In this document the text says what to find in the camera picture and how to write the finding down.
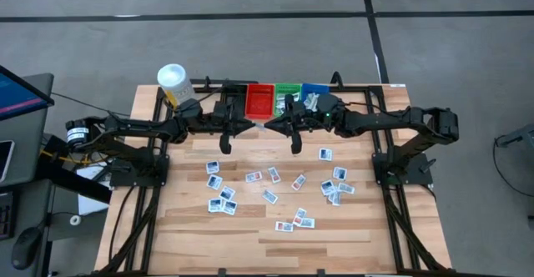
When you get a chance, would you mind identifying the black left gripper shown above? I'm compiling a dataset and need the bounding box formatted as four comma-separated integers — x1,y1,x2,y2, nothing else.
203,101,256,155

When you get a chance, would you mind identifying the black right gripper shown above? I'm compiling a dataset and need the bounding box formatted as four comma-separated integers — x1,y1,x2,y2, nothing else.
264,100,320,155

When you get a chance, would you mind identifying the black plastic basket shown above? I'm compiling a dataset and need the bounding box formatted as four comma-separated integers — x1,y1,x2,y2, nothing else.
219,83,249,120

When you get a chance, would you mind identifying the red plastic basket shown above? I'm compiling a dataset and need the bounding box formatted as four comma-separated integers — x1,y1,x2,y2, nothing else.
244,83,275,120

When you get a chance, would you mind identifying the green plastic basket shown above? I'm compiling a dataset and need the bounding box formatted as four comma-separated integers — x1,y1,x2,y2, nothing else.
274,83,302,118

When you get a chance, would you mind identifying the blue plastic basket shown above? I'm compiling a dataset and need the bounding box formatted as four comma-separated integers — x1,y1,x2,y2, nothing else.
300,83,330,111

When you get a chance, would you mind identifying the white wipes canister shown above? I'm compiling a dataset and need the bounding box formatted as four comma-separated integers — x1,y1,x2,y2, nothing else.
156,63,197,108

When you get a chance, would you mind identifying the white paper sheet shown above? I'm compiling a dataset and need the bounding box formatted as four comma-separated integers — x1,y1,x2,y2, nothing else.
77,164,113,216

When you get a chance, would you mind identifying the black desk beam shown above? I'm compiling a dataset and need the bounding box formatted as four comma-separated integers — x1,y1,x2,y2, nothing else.
35,155,113,205

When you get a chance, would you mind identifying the computer monitor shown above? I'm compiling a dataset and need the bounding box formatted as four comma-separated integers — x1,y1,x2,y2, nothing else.
0,64,56,122

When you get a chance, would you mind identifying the black stand leg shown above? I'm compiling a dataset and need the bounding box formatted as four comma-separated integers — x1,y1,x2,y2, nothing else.
494,121,534,155

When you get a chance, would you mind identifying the black computer mouse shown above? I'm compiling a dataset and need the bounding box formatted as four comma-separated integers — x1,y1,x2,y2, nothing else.
10,225,44,272

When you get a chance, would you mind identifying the black keyboard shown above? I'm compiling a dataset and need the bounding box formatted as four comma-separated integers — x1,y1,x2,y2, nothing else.
0,191,18,241

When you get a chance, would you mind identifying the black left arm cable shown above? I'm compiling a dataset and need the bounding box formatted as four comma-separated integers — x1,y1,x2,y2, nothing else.
194,85,234,103

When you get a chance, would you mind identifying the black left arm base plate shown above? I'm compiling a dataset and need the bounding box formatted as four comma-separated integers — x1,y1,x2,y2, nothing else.
108,154,170,188

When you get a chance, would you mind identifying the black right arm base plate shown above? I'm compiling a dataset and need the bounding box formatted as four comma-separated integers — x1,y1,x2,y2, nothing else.
372,151,434,186

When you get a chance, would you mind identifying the black monitor cable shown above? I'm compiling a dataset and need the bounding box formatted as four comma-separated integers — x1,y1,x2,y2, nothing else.
52,91,132,118

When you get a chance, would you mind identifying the black cable under table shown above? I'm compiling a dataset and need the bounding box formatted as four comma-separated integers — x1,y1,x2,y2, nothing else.
107,184,137,265

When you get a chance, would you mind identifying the yellow cable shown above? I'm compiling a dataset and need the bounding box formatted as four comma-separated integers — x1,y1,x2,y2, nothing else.
41,149,105,166

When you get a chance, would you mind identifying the black floor cable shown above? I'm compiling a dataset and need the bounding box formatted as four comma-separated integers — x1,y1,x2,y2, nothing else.
491,138,534,199

